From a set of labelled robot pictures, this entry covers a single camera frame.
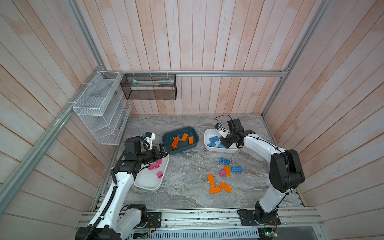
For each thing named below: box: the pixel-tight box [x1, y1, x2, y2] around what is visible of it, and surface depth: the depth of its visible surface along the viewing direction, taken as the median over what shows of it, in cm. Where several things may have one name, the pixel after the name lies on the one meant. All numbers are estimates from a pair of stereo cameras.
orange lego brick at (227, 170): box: [224, 165, 231, 176], surface depth 92 cm
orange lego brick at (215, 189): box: [209, 186, 222, 194], surface depth 85 cm
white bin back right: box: [204, 128, 239, 153], surface depth 103 cm
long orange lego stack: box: [169, 136, 181, 150], surface depth 103 cm
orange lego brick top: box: [181, 133, 189, 142], surface depth 108 cm
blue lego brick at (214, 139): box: [209, 136, 219, 142], surface depth 106 cm
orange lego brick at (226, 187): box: [220, 182, 233, 193], surface depth 85 cm
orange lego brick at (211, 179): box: [207, 174, 216, 186], surface depth 89 cm
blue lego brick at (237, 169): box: [231, 166, 243, 173], surface depth 92 cm
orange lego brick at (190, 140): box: [188, 136, 194, 145], surface depth 106 cm
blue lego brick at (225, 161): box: [220, 157, 231, 165], surface depth 95 cm
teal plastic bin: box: [162, 126, 199, 155], surface depth 106 cm
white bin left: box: [133, 154, 170, 190], surface depth 90 cm
